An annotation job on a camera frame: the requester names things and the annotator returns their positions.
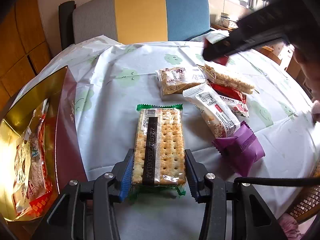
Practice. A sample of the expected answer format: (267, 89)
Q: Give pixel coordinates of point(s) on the grey yellow blue chair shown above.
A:
(133, 21)

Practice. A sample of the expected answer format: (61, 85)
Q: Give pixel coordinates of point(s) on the person's right hand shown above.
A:
(310, 69)

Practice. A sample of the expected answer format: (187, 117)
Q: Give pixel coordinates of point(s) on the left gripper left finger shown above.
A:
(111, 187)

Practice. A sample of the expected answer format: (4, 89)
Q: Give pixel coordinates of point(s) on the flaky pastry white packet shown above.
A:
(176, 80)

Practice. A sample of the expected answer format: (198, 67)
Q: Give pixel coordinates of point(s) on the pink floral candy packet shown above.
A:
(237, 107)

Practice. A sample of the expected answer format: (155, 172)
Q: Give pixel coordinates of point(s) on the cardboard box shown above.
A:
(288, 62)

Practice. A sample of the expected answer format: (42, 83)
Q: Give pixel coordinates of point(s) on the green-edged cracker pack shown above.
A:
(159, 157)

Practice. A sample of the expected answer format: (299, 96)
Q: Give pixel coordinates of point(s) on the gold red gift box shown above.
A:
(63, 158)

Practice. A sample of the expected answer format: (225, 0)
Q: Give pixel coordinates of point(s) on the clear rice crisp pack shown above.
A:
(223, 76)

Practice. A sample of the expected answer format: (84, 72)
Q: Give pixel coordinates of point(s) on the large orange rice-cracker bag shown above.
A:
(32, 188)

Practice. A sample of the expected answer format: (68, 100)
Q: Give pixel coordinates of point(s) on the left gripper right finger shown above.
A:
(205, 187)

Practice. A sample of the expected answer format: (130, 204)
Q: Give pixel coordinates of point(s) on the purple snack packet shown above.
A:
(241, 150)

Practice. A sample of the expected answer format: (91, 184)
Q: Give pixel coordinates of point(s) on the red festive snack packet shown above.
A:
(229, 92)

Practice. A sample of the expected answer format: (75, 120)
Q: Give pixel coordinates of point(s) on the white rice cake packet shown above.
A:
(217, 115)

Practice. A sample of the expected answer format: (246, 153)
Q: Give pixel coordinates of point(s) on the patterned tissue box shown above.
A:
(227, 22)

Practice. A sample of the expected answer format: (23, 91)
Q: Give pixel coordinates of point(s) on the wicker chair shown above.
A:
(306, 204)

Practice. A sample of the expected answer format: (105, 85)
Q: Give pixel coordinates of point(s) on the pink garment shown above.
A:
(291, 228)

